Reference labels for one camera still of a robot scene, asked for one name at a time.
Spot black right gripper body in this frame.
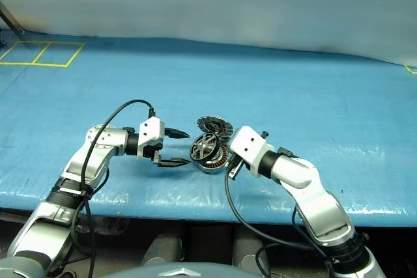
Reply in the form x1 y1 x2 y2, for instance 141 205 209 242
226 156 244 182

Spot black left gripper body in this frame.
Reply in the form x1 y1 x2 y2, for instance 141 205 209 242
142 126 171 164

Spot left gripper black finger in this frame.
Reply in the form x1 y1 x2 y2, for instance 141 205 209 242
164 126 192 140
158 157 193 168

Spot silver motor housing copper coils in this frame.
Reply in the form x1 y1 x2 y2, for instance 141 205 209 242
197 143 231 175

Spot blue plastic table cover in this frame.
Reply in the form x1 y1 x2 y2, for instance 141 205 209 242
0 29 417 227

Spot dark grey rounded shape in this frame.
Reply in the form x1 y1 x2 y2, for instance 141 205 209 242
232 225 272 276
141 234 183 268

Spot grey robot torso with emblem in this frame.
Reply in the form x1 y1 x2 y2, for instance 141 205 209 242
106 260 263 278

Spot dark metal pole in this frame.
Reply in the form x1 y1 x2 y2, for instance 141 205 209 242
0 0 26 37

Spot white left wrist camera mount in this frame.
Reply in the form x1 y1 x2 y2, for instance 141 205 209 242
136 117 164 160

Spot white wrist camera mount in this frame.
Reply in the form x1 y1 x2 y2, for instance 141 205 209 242
136 117 164 160
229 125 275 178

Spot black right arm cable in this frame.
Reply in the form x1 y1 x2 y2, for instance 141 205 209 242
223 160 337 278

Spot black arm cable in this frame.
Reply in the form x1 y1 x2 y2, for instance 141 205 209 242
70 98 156 278
223 160 337 278

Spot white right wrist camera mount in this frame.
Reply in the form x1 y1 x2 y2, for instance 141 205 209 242
229 125 275 178

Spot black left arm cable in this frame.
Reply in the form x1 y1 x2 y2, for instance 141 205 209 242
70 98 156 278

